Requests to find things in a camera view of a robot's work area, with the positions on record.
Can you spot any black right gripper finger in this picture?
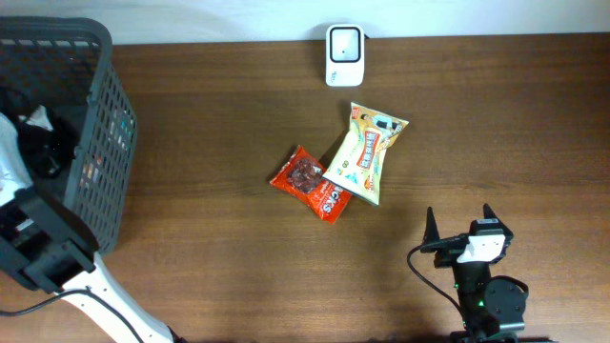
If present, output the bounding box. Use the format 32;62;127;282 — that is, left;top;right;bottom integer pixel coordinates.
422;207;439;244
483;203;498;219

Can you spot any yellow snack bag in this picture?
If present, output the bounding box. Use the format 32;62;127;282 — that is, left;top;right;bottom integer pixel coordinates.
323;102;409;206

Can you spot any red Hacks candy bag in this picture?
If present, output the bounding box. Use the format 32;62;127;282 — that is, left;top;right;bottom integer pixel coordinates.
270;146;352;224

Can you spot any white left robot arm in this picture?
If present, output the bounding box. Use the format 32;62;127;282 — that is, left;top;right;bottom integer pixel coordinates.
1;87;181;342

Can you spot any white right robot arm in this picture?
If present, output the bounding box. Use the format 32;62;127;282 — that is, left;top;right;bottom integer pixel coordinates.
418;204;529;343

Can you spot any white barcode scanner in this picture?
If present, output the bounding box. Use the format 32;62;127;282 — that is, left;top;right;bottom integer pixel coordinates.
325;24;365;87

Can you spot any grey plastic mesh basket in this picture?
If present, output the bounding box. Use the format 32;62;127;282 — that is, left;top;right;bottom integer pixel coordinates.
1;16;138;253

